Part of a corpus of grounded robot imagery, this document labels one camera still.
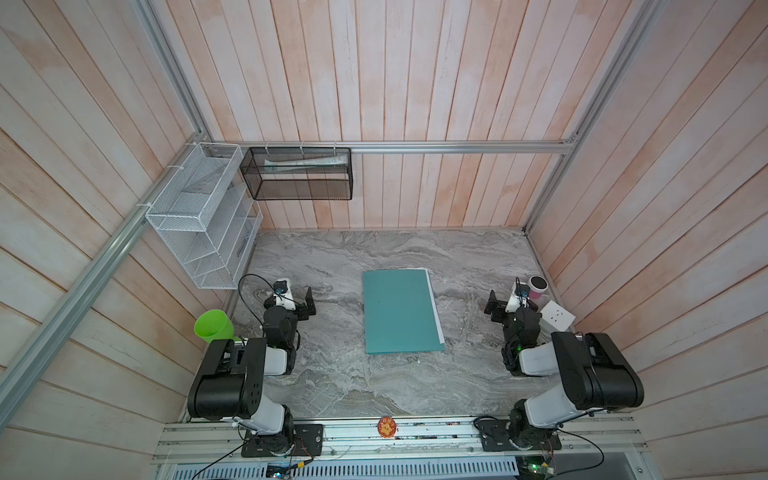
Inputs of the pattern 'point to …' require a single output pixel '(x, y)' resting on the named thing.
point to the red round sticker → (387, 427)
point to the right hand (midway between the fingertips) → (508, 292)
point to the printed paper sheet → (434, 305)
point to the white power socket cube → (554, 318)
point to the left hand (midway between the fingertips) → (296, 293)
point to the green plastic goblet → (215, 325)
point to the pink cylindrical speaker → (537, 285)
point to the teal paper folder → (400, 314)
